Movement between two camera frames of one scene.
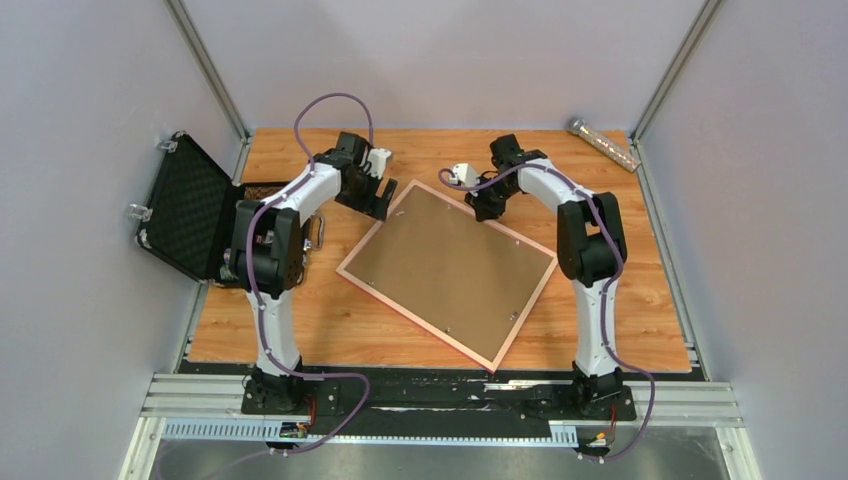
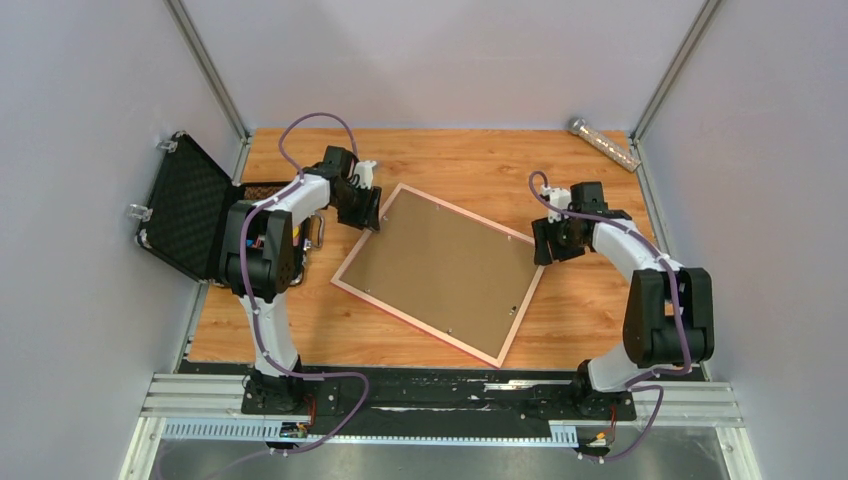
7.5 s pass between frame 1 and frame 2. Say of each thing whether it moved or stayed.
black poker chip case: stayed
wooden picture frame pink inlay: moved
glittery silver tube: stayed
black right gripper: moved
